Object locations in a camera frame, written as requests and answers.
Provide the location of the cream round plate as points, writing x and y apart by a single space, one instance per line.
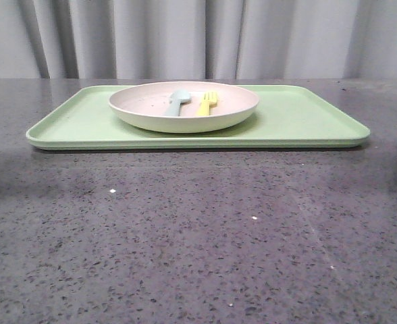
145 106

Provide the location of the light blue plastic spoon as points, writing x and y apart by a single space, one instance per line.
177 99

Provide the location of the yellow plastic fork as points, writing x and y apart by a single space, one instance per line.
208 100

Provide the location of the grey pleated curtain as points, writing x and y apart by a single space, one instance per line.
248 40

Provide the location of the light green plastic tray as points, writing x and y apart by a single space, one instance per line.
286 117

